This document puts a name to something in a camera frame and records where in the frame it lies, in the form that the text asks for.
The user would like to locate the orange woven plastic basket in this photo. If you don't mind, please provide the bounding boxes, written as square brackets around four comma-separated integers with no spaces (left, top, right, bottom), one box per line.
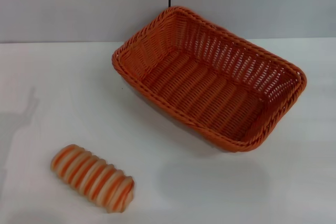
[111,5,308,154]

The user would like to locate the orange white striped toy bread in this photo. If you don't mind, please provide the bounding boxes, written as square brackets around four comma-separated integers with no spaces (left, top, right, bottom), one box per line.
[50,144,135,214]

